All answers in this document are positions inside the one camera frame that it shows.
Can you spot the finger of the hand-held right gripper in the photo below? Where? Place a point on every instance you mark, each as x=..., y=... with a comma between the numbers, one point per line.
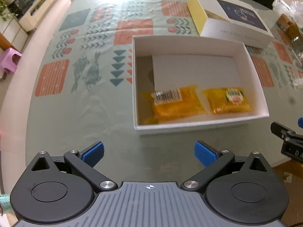
x=300, y=123
x=279, y=130

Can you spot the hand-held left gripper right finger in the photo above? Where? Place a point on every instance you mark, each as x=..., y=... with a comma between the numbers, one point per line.
x=205, y=155

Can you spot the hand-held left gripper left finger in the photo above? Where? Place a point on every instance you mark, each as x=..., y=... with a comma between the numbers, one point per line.
x=92, y=153

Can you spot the white cardboard box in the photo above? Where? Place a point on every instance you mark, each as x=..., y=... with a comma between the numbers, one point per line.
x=184, y=128

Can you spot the yellow snack packet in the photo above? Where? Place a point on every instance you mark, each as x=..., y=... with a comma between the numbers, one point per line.
x=175, y=108
x=224, y=104

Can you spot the patterned green desktop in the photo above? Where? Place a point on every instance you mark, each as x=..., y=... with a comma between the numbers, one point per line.
x=82, y=123

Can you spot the teal cloth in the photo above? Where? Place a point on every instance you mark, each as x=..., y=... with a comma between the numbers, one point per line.
x=4, y=203

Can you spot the orange snack box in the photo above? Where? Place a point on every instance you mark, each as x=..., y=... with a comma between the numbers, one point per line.
x=284, y=23

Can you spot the white box lid dark print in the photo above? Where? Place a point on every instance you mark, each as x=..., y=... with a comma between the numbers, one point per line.
x=227, y=29

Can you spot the clear plastic bag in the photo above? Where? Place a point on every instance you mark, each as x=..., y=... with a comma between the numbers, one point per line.
x=288, y=6

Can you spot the purple plastic stool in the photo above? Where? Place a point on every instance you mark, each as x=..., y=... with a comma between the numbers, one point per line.
x=9, y=60

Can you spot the brown column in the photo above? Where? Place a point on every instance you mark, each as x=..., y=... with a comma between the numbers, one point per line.
x=4, y=42

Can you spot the white drawer cabinet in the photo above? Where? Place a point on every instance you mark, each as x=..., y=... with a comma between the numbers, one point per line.
x=13, y=34

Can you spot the white television cabinet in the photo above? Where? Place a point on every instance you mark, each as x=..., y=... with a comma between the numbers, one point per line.
x=40, y=9

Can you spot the green potted plant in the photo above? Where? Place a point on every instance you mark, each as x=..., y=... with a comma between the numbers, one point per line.
x=6, y=9

